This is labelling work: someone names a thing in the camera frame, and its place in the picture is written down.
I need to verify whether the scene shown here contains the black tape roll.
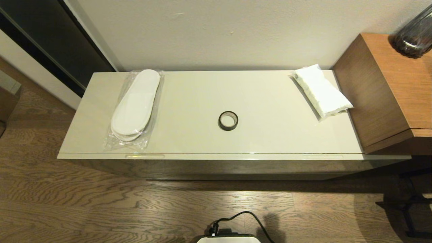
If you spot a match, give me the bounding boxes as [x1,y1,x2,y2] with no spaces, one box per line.
[218,111,239,131]

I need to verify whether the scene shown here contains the white slippers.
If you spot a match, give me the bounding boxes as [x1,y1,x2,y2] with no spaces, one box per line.
[103,69,165,151]

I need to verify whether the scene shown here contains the white soft tissue pack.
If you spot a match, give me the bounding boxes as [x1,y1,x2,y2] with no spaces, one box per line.
[291,64,354,121]

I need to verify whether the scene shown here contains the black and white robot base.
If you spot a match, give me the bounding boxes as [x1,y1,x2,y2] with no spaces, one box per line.
[197,229,261,243]

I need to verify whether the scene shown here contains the brown wooden side cabinet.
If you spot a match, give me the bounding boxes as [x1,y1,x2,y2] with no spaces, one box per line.
[332,33,432,155]

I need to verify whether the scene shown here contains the dark door panel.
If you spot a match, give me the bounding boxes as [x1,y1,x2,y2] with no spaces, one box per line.
[0,0,117,98]

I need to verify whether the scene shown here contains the black metal stand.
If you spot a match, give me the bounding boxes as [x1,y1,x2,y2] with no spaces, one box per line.
[375,169,432,238]

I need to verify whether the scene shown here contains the dark glass vase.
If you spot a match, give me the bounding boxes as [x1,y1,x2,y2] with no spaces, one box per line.
[391,5,432,58]

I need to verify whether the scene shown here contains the black base cable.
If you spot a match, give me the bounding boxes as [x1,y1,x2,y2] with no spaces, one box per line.
[209,211,274,243]

